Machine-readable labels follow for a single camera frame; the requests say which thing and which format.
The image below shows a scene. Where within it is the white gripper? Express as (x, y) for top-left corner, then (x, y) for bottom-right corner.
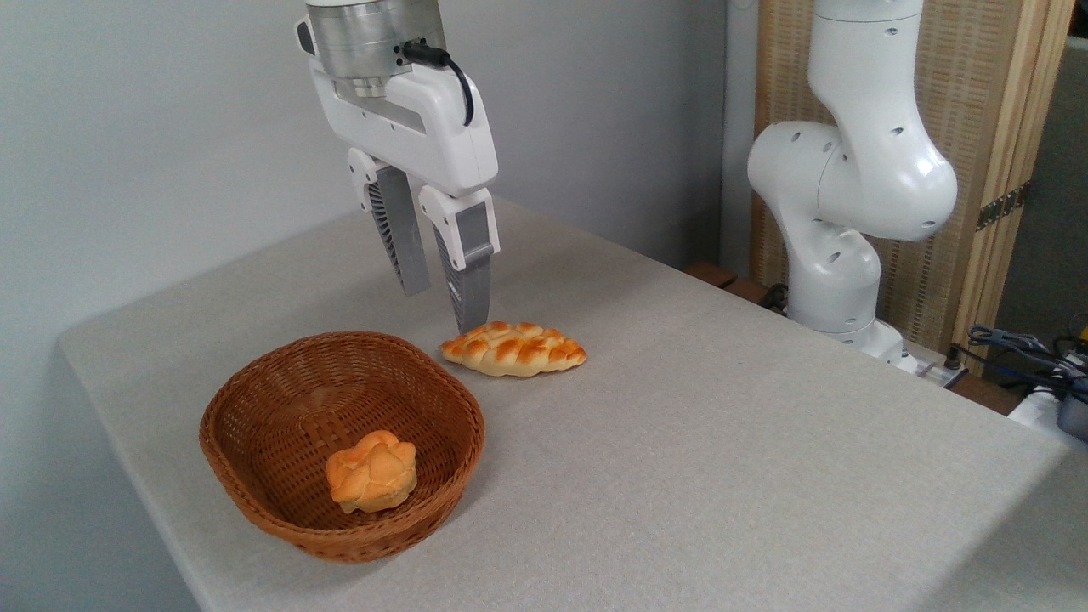
(309, 59), (501, 335)

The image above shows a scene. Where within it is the round bread roll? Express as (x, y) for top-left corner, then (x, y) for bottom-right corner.
(326, 430), (418, 514)

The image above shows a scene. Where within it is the dark metal screen hinge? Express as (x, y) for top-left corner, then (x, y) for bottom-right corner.
(976, 181), (1032, 232)

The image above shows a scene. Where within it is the white power strip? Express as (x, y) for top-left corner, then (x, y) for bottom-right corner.
(1007, 384), (1088, 451)

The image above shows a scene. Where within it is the bundle of dark cables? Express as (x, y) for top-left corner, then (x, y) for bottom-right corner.
(948, 314), (1088, 400)

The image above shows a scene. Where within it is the long braided bread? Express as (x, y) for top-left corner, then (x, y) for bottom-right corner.
(439, 320), (587, 377)

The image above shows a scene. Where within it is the brown wicker basket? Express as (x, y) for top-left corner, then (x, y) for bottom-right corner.
(199, 331), (486, 564)

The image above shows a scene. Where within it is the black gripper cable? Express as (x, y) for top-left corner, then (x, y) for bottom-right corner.
(402, 41), (475, 127)

